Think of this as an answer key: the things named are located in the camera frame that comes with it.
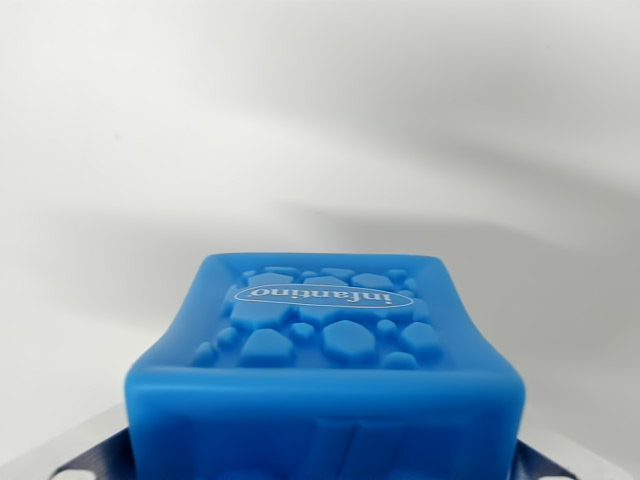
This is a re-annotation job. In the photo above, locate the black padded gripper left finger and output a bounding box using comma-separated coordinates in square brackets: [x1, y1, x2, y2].
[44, 429, 133, 480]

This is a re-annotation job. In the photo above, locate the black padded gripper right finger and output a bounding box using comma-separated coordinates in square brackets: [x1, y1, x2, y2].
[514, 435, 596, 480]

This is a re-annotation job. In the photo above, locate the blue rubber embossed toy cube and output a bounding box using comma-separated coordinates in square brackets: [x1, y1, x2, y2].
[122, 252, 527, 480]

